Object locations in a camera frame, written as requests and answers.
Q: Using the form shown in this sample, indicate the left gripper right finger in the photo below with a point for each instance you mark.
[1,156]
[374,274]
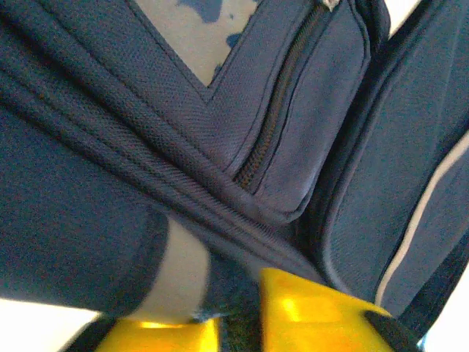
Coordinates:
[311,322]

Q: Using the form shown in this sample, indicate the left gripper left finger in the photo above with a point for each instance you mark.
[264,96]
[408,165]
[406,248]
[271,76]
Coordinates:
[165,337]

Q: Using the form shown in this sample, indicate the navy blue backpack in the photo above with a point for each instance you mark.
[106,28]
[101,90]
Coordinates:
[110,146]

